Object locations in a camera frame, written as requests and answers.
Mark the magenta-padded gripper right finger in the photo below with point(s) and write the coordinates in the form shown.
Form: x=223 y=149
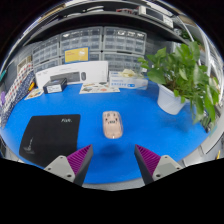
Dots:
x=165 y=166

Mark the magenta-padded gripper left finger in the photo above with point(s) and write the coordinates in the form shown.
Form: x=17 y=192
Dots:
x=61 y=166

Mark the transparent pink computer mouse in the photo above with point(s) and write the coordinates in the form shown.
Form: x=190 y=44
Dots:
x=112 y=126

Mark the black mouse pad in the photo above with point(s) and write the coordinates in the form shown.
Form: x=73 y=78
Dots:
x=50 y=136

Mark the small black box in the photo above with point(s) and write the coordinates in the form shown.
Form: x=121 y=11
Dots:
x=55 y=86

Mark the small yellow object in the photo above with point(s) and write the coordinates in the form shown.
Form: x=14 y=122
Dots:
x=31 y=86

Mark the large illustrated sticker sheet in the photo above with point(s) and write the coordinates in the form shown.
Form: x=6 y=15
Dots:
x=98 y=88

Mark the patterned checkered cloth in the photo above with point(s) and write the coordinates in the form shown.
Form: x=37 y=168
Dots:
x=15 y=91

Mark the green plant in white pot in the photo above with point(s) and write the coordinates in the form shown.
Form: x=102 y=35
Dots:
x=181 y=73

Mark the white keyboard packaging box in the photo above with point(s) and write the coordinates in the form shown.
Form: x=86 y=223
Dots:
x=96 y=70

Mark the yellow cardboard box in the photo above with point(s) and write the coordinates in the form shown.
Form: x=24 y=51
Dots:
x=76 y=55

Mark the dark overhead shelf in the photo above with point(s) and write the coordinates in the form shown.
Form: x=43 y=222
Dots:
x=100 y=16

